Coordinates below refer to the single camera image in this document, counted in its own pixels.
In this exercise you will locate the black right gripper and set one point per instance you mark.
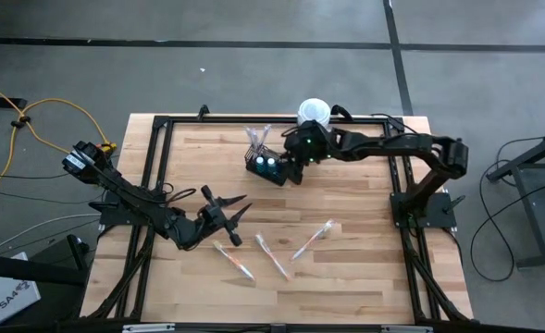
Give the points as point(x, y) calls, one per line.
point(309, 143)

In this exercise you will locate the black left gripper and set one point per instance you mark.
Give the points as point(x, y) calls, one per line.
point(216, 217)

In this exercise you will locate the purple toothbrush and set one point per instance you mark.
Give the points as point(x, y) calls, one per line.
point(251, 136)
point(266, 134)

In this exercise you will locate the orange toothbrush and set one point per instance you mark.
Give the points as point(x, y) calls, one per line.
point(272, 256)
point(313, 238)
point(233, 261)

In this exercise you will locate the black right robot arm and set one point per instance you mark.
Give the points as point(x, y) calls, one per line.
point(392, 143)

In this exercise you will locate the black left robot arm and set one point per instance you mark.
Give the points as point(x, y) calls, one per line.
point(128, 199)

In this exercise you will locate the yellow Lysol wipes canister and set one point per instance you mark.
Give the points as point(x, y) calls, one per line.
point(313, 111)

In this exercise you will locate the black stand with bar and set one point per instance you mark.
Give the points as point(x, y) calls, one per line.
point(22, 270)

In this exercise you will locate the white printed cardboard box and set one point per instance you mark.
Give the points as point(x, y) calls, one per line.
point(3, 296)

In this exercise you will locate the black aluminium table frame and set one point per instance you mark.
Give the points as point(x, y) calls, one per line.
point(230, 119)

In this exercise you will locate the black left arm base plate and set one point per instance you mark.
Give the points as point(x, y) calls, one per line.
point(115, 217)

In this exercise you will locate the silver metal bracket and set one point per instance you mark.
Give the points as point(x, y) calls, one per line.
point(406, 329)
point(147, 328)

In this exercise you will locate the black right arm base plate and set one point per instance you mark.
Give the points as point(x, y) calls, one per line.
point(438, 217)

